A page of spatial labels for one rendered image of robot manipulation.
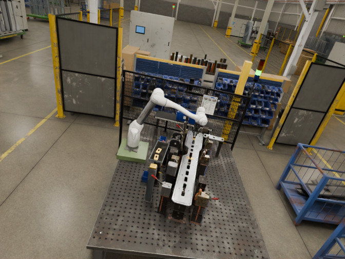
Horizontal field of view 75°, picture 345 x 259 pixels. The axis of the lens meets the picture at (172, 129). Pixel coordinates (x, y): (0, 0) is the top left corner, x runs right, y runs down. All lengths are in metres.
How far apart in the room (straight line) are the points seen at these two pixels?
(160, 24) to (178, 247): 8.05
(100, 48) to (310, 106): 4.33
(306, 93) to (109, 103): 4.03
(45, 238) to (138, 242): 1.32
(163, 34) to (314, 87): 5.82
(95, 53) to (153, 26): 4.86
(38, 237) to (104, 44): 3.20
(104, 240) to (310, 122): 4.74
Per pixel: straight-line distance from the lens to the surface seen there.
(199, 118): 2.70
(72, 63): 4.91
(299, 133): 5.75
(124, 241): 2.21
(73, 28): 4.75
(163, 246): 2.21
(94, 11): 6.67
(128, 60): 6.93
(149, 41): 9.32
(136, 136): 2.91
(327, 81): 5.43
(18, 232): 3.33
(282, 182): 4.37
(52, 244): 3.12
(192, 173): 2.46
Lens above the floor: 2.54
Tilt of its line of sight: 29 degrees down
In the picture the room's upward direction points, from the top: 11 degrees clockwise
